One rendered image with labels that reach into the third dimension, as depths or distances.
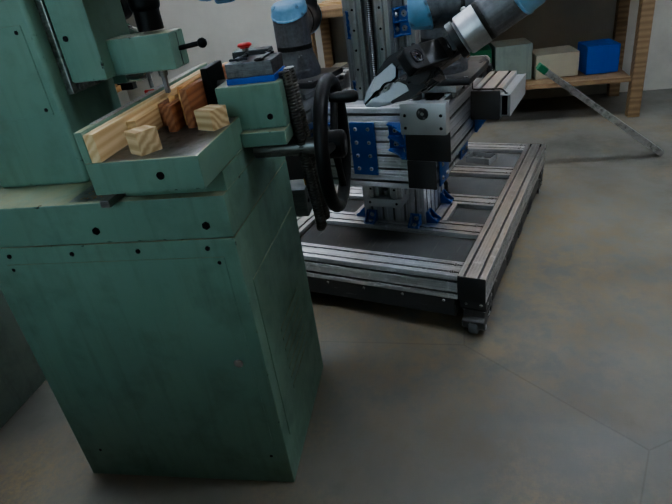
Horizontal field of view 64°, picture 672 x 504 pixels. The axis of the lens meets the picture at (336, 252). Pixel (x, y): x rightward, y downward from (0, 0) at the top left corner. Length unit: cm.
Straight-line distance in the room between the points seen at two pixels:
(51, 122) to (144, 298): 40
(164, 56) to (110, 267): 44
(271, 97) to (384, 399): 95
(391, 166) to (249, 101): 77
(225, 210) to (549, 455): 101
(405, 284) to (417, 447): 56
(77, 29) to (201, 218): 44
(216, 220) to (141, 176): 16
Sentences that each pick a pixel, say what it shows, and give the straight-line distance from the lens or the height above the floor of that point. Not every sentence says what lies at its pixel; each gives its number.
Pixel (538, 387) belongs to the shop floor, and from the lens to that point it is 171.
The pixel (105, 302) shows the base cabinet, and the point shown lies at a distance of 128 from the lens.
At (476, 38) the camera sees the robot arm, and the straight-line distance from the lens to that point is 106.
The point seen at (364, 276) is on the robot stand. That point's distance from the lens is 188.
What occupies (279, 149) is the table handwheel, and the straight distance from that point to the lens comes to 118.
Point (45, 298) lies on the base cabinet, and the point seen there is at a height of 58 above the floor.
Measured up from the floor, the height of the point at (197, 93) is 96.
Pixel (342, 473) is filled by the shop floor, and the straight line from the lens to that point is 150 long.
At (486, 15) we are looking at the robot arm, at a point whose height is 103.
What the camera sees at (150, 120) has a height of 92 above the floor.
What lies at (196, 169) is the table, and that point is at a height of 88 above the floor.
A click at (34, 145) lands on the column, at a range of 132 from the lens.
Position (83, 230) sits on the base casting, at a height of 74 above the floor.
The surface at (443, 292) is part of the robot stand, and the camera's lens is 181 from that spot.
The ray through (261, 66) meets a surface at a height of 99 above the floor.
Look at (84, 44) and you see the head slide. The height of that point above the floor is 107.
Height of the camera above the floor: 116
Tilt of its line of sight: 29 degrees down
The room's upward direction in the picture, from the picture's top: 8 degrees counter-clockwise
